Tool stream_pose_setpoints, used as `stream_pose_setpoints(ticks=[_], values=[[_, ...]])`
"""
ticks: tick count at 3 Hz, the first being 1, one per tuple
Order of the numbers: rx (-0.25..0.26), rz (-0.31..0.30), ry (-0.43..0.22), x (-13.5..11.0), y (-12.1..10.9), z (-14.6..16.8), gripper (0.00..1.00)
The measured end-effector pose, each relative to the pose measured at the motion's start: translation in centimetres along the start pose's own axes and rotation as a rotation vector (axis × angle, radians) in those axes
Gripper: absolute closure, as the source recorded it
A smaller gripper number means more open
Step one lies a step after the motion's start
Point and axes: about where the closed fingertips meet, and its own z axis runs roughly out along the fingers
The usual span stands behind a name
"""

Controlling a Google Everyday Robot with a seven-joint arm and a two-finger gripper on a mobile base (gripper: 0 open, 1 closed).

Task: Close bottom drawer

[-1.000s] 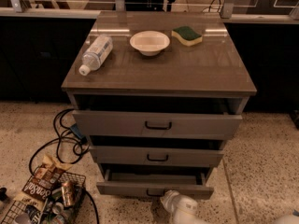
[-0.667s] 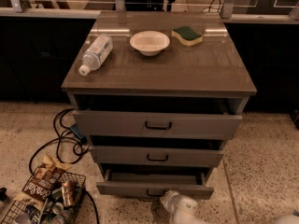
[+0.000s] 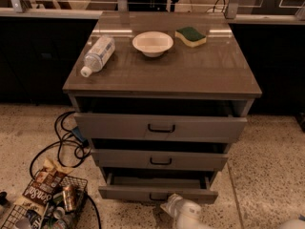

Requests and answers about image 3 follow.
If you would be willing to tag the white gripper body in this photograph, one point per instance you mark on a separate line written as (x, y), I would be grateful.
(183, 210)

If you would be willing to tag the white bowl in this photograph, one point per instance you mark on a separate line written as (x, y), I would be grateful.
(152, 43)

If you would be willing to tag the grey bottom drawer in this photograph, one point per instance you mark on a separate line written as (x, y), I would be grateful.
(157, 189)

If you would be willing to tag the green yellow sponge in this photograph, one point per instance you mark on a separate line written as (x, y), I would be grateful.
(190, 37)

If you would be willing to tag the grey drawer cabinet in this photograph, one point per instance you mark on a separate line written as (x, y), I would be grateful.
(213, 79)

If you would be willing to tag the small dark floor object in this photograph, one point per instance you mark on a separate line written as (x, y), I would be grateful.
(3, 198)

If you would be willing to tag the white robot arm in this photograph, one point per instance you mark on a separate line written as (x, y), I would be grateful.
(289, 224)

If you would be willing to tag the clear plastic water bottle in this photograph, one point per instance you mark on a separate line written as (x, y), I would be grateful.
(98, 55)

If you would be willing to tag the grey top drawer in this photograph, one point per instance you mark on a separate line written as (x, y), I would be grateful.
(161, 127)

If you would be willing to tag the blue plug box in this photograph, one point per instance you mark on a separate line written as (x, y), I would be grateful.
(79, 138)

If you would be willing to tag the black wire basket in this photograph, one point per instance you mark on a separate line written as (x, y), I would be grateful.
(17, 212)

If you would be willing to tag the grey middle drawer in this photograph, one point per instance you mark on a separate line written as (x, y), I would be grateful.
(159, 160)

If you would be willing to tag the grey drawer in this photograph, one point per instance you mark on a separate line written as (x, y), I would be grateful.
(157, 189)
(161, 127)
(159, 160)

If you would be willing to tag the copper drink can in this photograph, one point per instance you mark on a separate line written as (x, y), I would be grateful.
(69, 198)

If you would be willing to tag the brown snack bag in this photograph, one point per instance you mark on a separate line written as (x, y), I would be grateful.
(41, 189)

